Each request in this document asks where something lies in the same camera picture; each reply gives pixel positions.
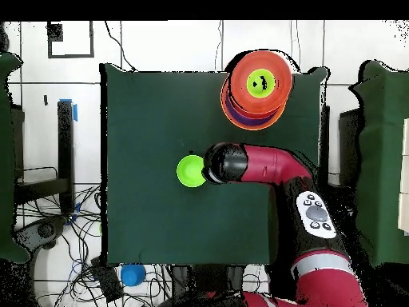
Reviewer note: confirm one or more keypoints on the black office chair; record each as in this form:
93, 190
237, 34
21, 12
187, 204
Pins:
41, 232

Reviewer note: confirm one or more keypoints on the green plastic bowl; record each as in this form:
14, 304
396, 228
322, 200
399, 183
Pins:
190, 171

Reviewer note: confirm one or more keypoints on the white boxes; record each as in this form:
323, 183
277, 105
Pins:
405, 192

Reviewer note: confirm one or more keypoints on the black metal stand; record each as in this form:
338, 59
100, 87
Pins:
65, 144

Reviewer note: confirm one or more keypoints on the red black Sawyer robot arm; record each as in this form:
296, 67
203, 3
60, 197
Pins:
274, 163

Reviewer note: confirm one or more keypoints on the green plastic cup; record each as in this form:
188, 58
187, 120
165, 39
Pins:
260, 91

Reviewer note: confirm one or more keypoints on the large orange plastic bowl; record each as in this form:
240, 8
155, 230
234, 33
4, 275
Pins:
255, 128

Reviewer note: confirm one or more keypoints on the purple plastic bowl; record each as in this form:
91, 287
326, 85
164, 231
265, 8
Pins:
249, 121

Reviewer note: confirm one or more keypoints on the black power adapter box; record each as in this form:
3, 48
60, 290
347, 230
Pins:
107, 283

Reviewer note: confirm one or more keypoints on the green covered side table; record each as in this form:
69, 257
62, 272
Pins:
6, 160
383, 144

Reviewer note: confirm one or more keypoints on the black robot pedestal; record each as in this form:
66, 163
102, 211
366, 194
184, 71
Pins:
207, 278

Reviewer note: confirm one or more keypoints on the blue plastic cup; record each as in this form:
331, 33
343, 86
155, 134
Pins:
132, 275

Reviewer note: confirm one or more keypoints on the dark green tablecloth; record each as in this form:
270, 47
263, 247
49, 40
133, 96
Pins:
143, 112

